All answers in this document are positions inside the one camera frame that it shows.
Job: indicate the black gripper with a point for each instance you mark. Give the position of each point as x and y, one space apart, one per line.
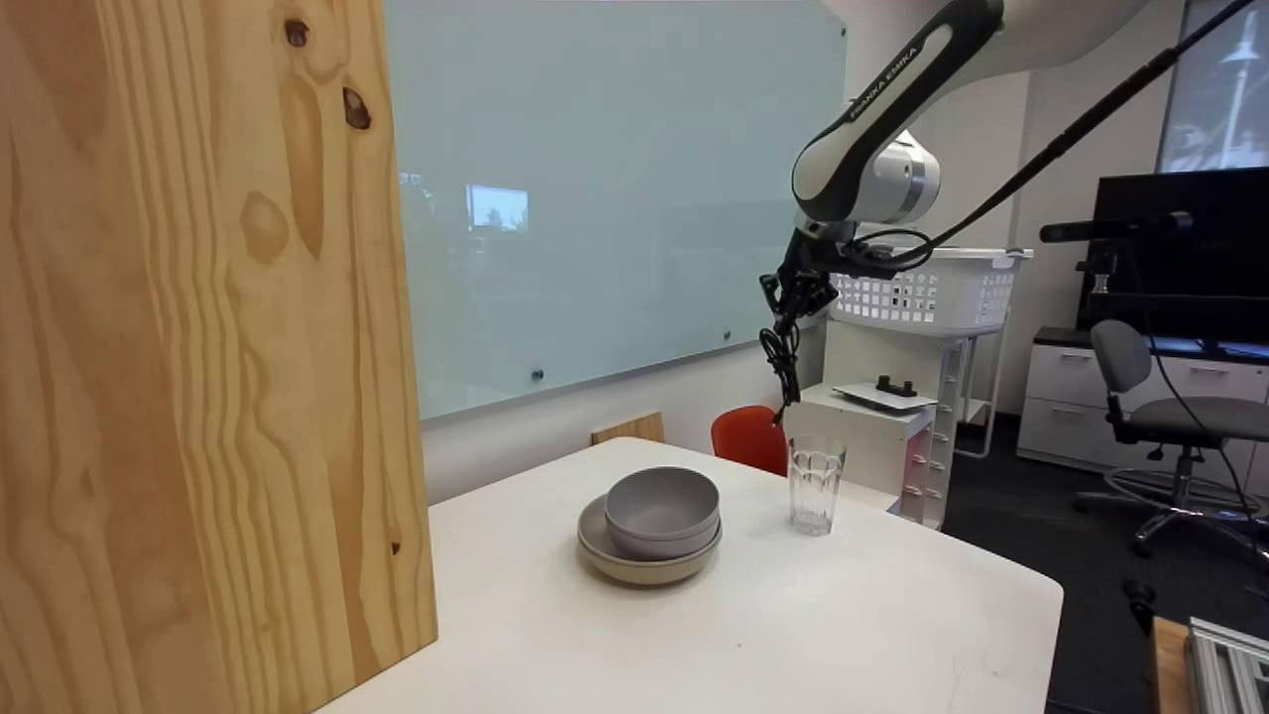
808 279

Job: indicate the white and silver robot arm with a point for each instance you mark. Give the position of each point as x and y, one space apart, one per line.
897 91

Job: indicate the clear glass cup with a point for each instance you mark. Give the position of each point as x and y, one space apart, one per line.
813 494

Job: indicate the red chair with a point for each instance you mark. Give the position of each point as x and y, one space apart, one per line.
747 436

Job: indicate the black and white device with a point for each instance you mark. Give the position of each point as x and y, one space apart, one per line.
883 396

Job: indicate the white low cabinet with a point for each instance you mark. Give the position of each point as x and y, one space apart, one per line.
877 440

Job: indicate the white laundry basket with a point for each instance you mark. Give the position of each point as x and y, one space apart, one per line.
939 293

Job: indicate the clear plastic drawer unit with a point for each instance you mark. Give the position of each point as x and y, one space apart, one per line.
931 461

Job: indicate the white basket stand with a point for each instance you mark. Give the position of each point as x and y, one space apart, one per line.
979 396

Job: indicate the grey bowl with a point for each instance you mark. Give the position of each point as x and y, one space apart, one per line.
659 507

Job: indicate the glass whiteboard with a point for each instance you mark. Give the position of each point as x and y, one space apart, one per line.
608 185

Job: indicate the white drawer cabinet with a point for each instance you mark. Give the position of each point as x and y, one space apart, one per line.
1058 396

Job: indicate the black monitor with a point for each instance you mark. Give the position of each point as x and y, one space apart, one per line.
1174 279

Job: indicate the grey office chair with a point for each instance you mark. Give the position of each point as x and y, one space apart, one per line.
1174 421

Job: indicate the window pane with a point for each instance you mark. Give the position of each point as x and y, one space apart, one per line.
1216 91

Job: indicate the brown wooden plank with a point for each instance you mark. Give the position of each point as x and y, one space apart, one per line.
1170 666

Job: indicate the light pine wooden board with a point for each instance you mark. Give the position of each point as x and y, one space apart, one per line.
200 371

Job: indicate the black camera on stand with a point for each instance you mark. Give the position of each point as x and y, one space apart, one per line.
1071 231

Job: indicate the aluminium rail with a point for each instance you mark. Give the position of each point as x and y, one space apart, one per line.
1231 666

